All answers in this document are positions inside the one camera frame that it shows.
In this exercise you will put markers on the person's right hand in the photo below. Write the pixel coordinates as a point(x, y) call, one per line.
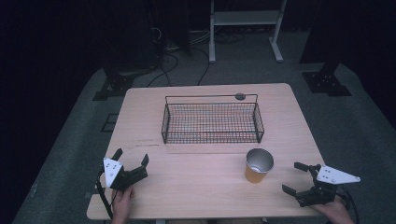
point(336, 213)

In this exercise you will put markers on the black stand base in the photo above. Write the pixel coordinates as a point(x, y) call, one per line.
point(115, 85)
point(327, 82)

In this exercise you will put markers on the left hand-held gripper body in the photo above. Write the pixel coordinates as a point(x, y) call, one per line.
point(116, 174)

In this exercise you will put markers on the person's left hand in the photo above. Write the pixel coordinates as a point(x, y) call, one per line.
point(122, 205)

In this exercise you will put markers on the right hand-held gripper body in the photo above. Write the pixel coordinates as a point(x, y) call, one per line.
point(333, 175)

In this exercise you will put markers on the white metal stand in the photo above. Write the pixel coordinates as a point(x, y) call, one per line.
point(246, 17)

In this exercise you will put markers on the dark round disc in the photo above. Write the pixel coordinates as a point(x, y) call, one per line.
point(240, 96)

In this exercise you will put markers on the orange cup with metal inside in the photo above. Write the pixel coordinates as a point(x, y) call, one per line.
point(255, 175)

